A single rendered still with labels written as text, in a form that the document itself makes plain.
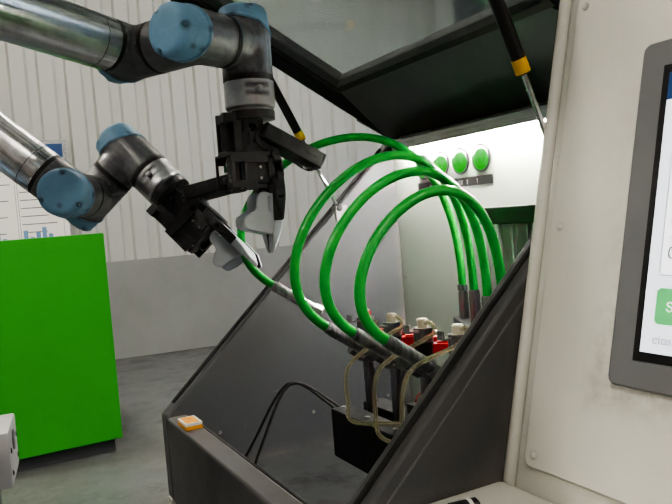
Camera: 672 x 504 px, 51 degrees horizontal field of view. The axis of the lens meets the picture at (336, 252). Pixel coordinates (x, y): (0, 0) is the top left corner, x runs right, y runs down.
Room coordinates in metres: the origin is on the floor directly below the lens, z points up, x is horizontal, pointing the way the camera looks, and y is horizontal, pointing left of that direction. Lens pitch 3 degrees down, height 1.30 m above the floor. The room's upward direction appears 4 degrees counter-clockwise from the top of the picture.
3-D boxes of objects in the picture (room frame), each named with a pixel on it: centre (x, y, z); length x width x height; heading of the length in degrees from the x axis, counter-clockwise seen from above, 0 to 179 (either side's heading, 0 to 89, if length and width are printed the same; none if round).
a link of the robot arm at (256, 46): (1.06, 0.11, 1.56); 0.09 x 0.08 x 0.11; 145
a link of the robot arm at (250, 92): (1.06, 0.11, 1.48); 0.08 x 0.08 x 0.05
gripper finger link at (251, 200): (1.07, 0.12, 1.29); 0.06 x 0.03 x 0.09; 118
